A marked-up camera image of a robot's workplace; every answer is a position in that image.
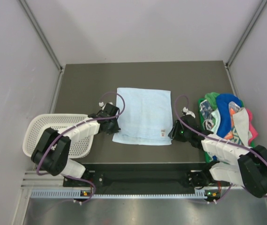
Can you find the black table front rail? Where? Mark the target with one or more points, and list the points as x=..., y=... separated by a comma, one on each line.
x=186, y=174

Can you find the royal blue cloth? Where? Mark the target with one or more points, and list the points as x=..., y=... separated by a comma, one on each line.
x=222, y=102

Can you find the patterned white blue cloth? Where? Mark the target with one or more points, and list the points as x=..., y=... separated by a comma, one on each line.
x=206, y=112

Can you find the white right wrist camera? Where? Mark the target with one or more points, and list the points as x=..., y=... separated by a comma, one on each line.
x=186, y=111

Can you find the pink cloth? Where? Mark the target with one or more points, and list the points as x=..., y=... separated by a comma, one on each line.
x=252, y=130

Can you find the aluminium frame left post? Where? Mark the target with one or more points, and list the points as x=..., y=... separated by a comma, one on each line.
x=26, y=8

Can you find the aluminium frame post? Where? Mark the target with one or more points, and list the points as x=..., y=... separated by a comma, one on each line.
x=26, y=8
x=250, y=26

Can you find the white perforated plastic basket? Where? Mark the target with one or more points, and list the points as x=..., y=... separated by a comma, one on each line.
x=58, y=122

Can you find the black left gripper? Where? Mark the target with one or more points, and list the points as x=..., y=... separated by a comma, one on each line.
x=115, y=130

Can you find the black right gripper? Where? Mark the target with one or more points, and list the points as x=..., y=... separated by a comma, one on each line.
x=174, y=133

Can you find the green plastic tray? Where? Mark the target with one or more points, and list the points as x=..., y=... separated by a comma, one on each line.
x=232, y=108

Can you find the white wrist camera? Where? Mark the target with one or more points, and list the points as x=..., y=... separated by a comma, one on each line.
x=104, y=104
x=186, y=111

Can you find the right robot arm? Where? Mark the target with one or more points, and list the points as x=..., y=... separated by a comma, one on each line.
x=235, y=164

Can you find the aluminium frame right post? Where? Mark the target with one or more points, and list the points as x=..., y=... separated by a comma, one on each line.
x=250, y=26

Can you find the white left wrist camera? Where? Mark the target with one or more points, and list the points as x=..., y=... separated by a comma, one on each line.
x=104, y=104

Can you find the light blue towel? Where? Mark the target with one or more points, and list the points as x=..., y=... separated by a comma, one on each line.
x=147, y=118

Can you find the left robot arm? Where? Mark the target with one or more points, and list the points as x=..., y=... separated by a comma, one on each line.
x=52, y=150

